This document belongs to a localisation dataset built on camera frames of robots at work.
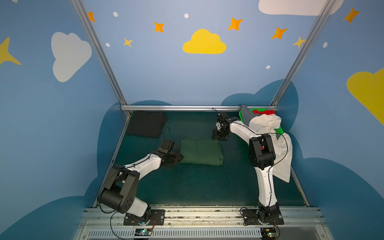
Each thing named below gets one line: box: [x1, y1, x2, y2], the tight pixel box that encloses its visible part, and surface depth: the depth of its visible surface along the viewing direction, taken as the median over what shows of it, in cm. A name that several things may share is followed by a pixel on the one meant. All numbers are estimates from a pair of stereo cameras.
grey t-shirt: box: [240, 104, 260, 127], surface depth 113 cm
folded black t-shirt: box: [126, 111, 168, 139], surface depth 116 cm
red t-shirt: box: [252, 109, 275, 115], surface depth 113 cm
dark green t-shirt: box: [180, 136, 224, 167], surface depth 96 cm
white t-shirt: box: [248, 113, 293, 184], surface depth 100 cm
